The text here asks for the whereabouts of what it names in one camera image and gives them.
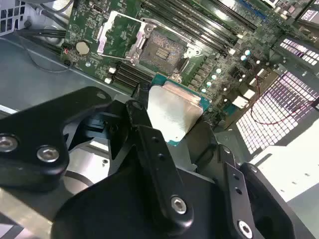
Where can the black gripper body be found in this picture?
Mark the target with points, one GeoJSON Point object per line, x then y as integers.
{"type": "Point", "coordinates": [119, 206]}

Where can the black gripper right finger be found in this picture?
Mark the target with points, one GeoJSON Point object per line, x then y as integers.
{"type": "Point", "coordinates": [239, 189]}

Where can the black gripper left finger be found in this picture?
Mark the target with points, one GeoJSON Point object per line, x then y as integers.
{"type": "Point", "coordinates": [32, 124]}

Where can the silver topped CPU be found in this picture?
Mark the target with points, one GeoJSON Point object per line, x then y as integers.
{"type": "Point", "coordinates": [172, 109]}

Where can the metal socket cover frame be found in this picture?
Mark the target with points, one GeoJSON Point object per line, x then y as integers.
{"type": "Point", "coordinates": [102, 39]}

